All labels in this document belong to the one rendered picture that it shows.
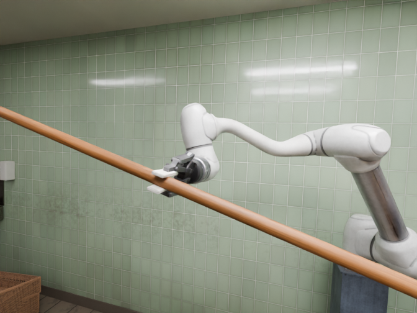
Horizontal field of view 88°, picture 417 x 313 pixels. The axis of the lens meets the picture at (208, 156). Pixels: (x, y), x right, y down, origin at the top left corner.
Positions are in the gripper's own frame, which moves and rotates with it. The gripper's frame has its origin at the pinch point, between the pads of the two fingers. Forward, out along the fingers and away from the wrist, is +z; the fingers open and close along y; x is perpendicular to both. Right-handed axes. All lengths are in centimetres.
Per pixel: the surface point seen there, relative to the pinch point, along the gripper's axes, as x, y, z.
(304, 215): -58, 23, -120
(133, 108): 101, -9, -120
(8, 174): 219, 97, -113
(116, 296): 64, 161, -119
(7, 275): 168, 179, -95
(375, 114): -75, -56, -121
